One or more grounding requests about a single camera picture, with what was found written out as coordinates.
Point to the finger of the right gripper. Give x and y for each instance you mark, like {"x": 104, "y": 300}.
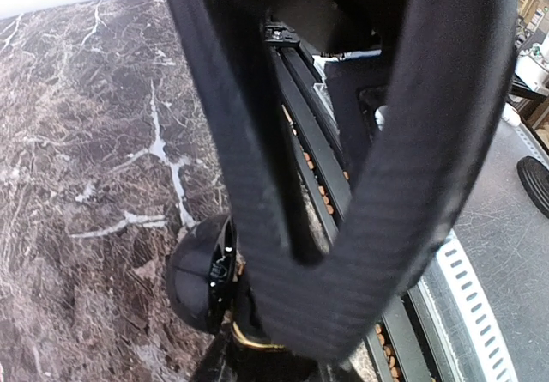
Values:
{"x": 472, "y": 40}

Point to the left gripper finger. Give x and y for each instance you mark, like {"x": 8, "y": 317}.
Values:
{"x": 222, "y": 361}

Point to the black charging case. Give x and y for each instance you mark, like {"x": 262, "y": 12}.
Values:
{"x": 207, "y": 285}

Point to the cream earbud case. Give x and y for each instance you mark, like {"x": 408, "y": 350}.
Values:
{"x": 511, "y": 116}

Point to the black front rail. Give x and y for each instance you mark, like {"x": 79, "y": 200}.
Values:
{"x": 343, "y": 210}

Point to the white slotted cable duct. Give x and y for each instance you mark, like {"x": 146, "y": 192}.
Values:
{"x": 476, "y": 312}

